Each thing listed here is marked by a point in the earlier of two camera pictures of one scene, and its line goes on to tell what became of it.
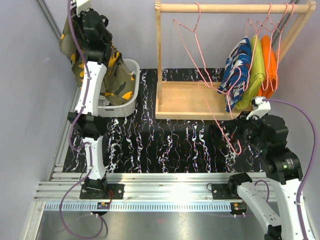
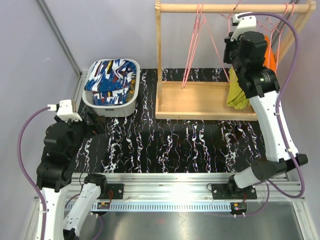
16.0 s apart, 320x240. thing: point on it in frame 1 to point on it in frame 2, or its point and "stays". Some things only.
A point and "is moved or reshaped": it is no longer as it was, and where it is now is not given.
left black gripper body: (77, 19) to (80, 130)
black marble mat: (141, 143) stays
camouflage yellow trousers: (119, 84) is moved or reshaped
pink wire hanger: (214, 116) to (200, 15)
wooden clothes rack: (207, 100) stays
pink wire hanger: (175, 21) to (199, 9)
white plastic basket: (108, 107) stays
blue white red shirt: (236, 76) to (112, 81)
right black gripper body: (248, 130) to (230, 55)
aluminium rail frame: (141, 187) stays
